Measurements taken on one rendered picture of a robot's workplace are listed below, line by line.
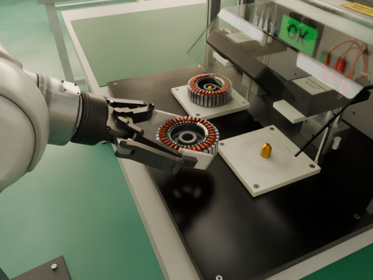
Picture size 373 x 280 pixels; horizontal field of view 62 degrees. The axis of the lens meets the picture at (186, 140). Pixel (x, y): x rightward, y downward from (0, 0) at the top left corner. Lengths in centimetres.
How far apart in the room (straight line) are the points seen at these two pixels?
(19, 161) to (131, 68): 82
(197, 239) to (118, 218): 104
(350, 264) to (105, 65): 84
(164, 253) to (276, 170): 25
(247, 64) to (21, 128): 21
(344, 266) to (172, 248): 26
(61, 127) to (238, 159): 34
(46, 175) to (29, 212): 24
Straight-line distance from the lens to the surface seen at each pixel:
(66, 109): 42
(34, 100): 23
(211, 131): 55
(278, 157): 64
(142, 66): 102
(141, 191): 60
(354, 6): 52
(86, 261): 143
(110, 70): 101
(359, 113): 78
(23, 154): 22
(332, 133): 67
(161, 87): 86
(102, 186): 167
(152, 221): 56
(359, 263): 57
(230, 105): 77
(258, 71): 31
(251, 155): 63
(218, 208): 55
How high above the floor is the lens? 120
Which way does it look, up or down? 39 degrees down
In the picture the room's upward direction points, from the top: straight up
